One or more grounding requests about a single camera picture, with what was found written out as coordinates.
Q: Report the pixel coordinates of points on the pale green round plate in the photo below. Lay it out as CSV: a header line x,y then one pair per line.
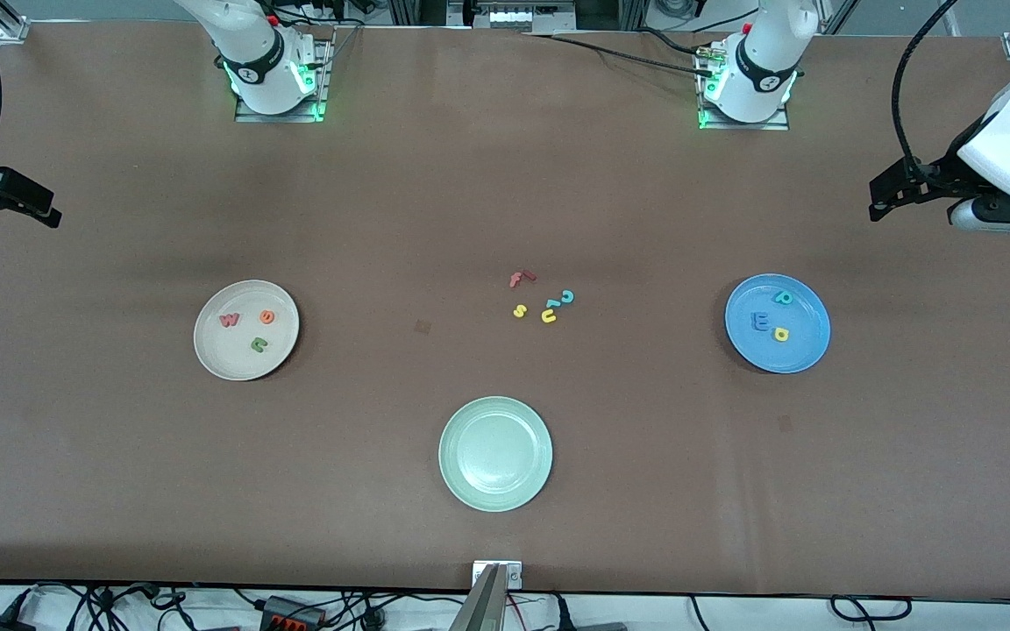
x,y
495,454

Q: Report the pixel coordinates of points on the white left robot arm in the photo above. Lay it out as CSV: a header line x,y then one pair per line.
x,y
759,61

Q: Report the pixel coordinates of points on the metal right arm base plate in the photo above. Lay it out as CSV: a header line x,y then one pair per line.
x,y
277,117

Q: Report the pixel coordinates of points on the blue round plate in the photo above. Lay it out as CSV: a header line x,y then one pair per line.
x,y
807,320

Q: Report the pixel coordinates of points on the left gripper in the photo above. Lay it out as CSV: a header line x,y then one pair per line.
x,y
946,171

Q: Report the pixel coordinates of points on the light brown round plate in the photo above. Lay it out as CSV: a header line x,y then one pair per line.
x,y
242,350

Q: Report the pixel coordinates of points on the blue foam letter e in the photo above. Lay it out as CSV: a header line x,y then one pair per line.
x,y
761,322

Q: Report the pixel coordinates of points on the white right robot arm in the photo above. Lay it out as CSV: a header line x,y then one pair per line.
x,y
255,61

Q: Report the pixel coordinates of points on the grey camera pole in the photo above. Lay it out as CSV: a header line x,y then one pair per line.
x,y
483,609

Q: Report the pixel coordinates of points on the red foam letter f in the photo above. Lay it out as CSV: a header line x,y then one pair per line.
x,y
518,279

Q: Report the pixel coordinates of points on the red foam letter w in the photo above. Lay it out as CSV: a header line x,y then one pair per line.
x,y
230,320

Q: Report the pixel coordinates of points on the black orange power strip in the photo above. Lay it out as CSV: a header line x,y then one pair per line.
x,y
293,612

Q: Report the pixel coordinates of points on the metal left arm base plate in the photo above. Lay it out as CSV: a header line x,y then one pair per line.
x,y
742,126

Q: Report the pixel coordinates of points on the white pole bracket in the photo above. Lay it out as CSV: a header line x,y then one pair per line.
x,y
514,576

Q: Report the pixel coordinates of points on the aluminium corner profile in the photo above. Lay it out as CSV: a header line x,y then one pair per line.
x,y
10,28

